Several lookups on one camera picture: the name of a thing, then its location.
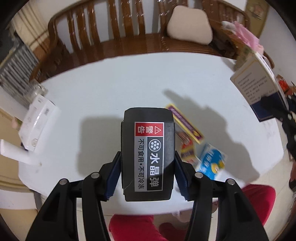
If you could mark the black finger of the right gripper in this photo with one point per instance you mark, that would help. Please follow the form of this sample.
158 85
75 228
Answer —
282 114

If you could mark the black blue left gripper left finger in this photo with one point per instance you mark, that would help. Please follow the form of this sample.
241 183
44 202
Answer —
57 218

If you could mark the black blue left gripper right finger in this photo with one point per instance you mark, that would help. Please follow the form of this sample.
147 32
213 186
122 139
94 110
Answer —
237 219

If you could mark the black box with label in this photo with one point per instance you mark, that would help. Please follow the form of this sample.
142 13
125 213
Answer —
147 154

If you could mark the navy white booklet box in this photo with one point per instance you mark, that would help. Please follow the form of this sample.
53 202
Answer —
256 82

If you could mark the person's right red trouser leg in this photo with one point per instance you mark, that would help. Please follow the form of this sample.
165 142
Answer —
262 198

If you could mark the person's red trouser leg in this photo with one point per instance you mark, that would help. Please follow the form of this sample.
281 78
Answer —
134 227
262 198

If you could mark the blue white medicine box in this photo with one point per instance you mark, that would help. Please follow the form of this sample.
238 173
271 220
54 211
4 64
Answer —
212 161

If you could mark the person's left red trouser leg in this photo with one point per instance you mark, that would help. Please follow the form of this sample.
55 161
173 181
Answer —
134 227

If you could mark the pink plastic bag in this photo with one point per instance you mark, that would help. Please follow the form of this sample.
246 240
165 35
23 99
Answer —
240 32

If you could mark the white carton box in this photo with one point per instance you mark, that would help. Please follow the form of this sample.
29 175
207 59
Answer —
40 111

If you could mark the beige cushion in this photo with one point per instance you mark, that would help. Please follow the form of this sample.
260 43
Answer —
187 24

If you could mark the glass jar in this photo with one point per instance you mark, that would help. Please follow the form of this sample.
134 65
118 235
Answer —
33 90

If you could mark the wooden bench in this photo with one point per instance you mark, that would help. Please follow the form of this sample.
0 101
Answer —
75 40

